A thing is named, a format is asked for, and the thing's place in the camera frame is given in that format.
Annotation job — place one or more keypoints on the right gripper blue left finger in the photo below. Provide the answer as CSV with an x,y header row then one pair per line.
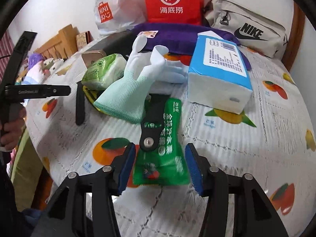
x,y
122,166

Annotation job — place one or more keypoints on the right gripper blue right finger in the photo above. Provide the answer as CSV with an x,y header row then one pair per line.
x,y
198,168

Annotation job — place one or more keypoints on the green fruit snack pouch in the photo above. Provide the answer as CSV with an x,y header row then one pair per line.
x,y
166,165

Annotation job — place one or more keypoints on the yellow black pouch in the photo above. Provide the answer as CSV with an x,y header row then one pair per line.
x,y
92,95

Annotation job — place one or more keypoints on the green tissue packet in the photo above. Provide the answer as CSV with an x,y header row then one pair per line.
x,y
101,74

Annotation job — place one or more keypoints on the blue tissue pack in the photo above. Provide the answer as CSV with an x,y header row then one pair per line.
x,y
217,75

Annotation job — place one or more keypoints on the mint white work glove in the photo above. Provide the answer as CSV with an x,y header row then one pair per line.
x,y
144,72

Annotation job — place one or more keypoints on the dark green book box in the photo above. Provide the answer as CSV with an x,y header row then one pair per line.
x,y
118,43

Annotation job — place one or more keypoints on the person's left hand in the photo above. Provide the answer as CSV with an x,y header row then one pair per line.
x,y
13,131

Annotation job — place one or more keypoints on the white plush toy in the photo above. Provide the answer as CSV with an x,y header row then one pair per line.
x,y
52,64

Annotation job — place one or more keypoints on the wooden chair back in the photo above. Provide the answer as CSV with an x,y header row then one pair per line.
x,y
61,46

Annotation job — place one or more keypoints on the brown patterned box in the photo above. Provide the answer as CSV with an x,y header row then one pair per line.
x,y
83,39

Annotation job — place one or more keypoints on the purple fleece cloth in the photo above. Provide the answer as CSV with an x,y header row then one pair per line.
x,y
179,38

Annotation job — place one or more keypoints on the white Miniso plastic bag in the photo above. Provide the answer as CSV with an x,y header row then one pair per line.
x,y
115,16

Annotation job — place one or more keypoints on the beige Nike bag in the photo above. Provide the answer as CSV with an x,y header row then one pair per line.
x,y
252,29

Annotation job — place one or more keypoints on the red paper shopping bag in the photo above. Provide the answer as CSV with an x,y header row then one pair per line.
x,y
175,11

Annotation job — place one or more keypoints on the brown door frame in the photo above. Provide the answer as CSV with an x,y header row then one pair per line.
x,y
296,33

